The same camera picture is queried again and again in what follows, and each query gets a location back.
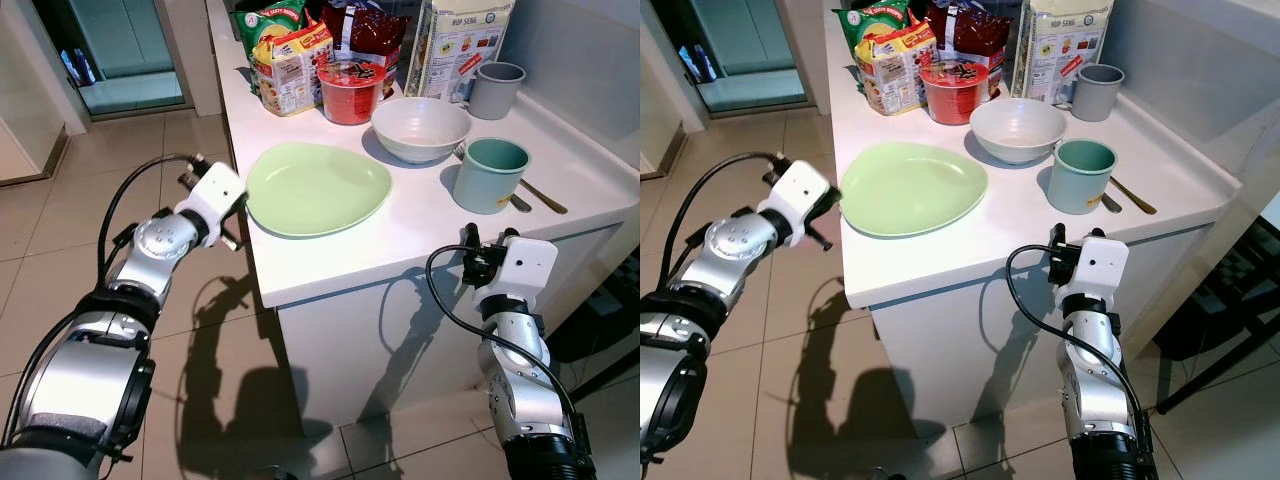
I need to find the light green plate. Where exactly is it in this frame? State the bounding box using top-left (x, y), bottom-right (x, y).
top-left (840, 142), bottom-right (989, 239)
top-left (245, 142), bottom-right (394, 239)

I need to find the teal cup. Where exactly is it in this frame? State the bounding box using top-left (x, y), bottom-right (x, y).
top-left (453, 138), bottom-right (531, 215)
top-left (1048, 139), bottom-right (1118, 215)

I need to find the gold spoon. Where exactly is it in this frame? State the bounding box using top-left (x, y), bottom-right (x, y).
top-left (518, 178), bottom-right (569, 215)
top-left (1108, 177), bottom-right (1158, 216)

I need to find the white kitchen counter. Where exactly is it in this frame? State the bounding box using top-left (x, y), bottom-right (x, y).
top-left (207, 0), bottom-right (641, 433)
top-left (822, 0), bottom-right (1246, 431)

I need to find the white bowl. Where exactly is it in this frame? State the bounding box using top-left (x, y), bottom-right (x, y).
top-left (371, 96), bottom-right (472, 165)
top-left (969, 98), bottom-right (1068, 165)

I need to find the black chair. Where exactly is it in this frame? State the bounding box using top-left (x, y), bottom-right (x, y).
top-left (1155, 215), bottom-right (1280, 416)
top-left (545, 250), bottom-right (641, 401)

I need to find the grey cup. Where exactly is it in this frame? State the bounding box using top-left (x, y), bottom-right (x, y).
top-left (468, 61), bottom-right (527, 121)
top-left (1072, 63), bottom-right (1126, 123)

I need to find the red plastic container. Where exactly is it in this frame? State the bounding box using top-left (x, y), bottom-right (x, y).
top-left (920, 60), bottom-right (991, 126)
top-left (317, 60), bottom-right (389, 126)

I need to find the yellow white snack pack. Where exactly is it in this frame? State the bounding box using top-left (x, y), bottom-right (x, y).
top-left (855, 22), bottom-right (938, 116)
top-left (250, 22), bottom-right (334, 117)

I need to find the white printed cracker bag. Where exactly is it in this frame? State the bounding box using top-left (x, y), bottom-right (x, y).
top-left (405, 0), bottom-right (516, 104)
top-left (1012, 0), bottom-right (1114, 101)

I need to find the glass sliding door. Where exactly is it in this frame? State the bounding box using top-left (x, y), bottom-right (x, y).
top-left (35, 0), bottom-right (191, 116)
top-left (655, 0), bottom-right (809, 113)

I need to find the dark red snack pack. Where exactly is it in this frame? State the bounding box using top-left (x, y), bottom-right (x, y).
top-left (925, 0), bottom-right (1011, 101)
top-left (322, 0), bottom-right (409, 101)

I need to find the green snack pack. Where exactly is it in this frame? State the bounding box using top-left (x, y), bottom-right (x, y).
top-left (233, 0), bottom-right (311, 51)
top-left (835, 0), bottom-right (913, 51)

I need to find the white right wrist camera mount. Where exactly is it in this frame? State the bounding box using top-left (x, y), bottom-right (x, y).
top-left (497, 237), bottom-right (558, 313)
top-left (1063, 236), bottom-right (1129, 313)

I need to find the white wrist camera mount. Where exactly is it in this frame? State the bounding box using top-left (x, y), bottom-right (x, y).
top-left (497, 237), bottom-right (558, 313)
top-left (175, 162), bottom-right (248, 236)
top-left (1063, 236), bottom-right (1129, 313)
top-left (758, 160), bottom-right (834, 246)

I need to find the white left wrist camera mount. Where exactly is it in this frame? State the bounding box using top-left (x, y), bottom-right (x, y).
top-left (175, 162), bottom-right (248, 236)
top-left (758, 160), bottom-right (834, 246)

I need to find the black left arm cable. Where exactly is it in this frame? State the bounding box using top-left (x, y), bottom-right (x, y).
top-left (680, 152), bottom-right (791, 281)
top-left (97, 153), bottom-right (201, 286)

